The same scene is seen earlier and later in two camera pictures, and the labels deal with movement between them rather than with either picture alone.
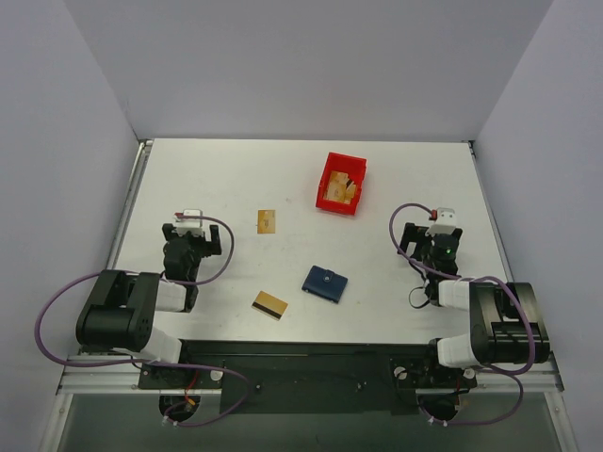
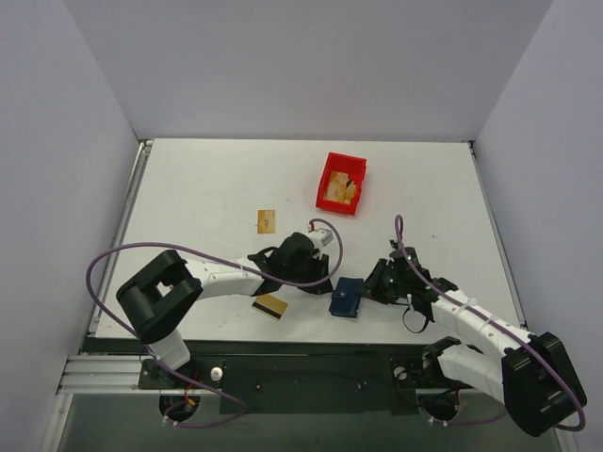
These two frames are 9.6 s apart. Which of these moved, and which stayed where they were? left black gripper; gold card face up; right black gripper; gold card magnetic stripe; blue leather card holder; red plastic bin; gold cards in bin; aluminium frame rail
Moved: right black gripper; left black gripper; blue leather card holder
Stayed: gold cards in bin; gold card face up; gold card magnetic stripe; aluminium frame rail; red plastic bin
